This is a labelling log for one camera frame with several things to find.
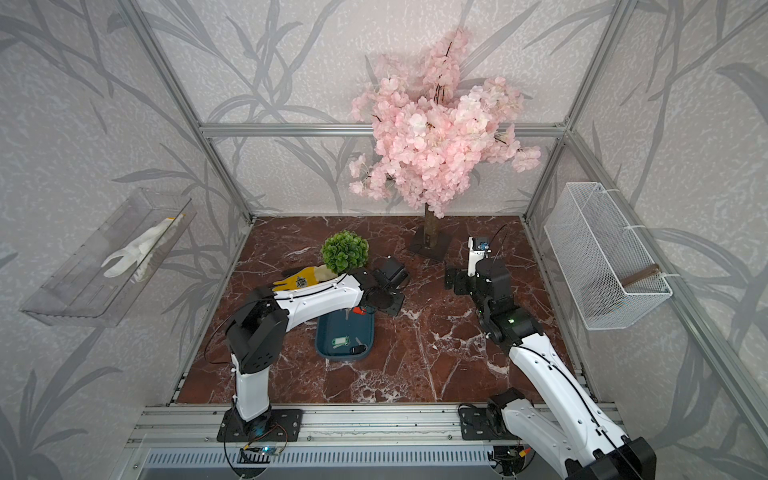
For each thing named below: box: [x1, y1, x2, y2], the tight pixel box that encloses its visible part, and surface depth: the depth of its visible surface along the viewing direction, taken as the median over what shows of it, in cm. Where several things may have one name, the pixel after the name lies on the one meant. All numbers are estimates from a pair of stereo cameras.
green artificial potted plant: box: [321, 230, 369, 274], surface depth 96 cm
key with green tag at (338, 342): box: [332, 336, 350, 349], surface depth 90 cm
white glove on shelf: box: [101, 214, 186, 282], surface depth 68 cm
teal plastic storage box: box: [316, 308, 375, 361], surface depth 88 cm
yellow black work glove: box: [272, 264, 338, 292], surface depth 101 cm
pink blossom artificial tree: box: [349, 28, 541, 262], surface depth 71 cm
